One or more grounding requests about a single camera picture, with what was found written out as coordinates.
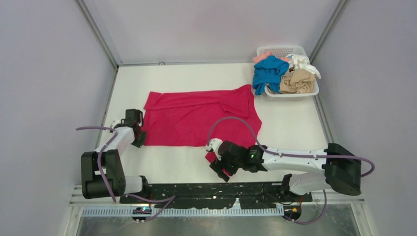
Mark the beige t shirt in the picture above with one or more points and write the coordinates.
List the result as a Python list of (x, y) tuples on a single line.
[(299, 81)]

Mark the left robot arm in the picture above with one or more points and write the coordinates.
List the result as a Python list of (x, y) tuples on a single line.
[(102, 171)]

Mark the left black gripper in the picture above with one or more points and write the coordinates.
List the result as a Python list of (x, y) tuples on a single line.
[(139, 143)]

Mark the magenta t shirt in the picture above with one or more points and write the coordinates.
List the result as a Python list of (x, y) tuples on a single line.
[(188, 119)]

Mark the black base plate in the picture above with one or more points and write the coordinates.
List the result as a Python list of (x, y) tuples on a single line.
[(250, 195)]

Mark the blue t shirt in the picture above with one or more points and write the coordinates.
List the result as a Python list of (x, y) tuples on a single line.
[(269, 72)]

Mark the white plastic basket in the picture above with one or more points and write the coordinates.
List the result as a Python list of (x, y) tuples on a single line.
[(281, 51)]

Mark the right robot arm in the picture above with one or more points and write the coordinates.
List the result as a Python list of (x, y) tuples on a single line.
[(331, 168)]

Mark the salmon pink t shirt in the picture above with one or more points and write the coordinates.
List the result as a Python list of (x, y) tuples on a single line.
[(265, 55)]

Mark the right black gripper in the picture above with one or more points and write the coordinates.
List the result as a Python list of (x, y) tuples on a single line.
[(218, 167)]

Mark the white t shirt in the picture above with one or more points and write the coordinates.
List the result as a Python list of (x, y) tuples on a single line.
[(302, 62)]

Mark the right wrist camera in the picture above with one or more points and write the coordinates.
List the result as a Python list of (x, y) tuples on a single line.
[(213, 147)]

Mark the slotted cable duct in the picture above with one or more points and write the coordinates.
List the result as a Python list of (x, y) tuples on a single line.
[(143, 211)]

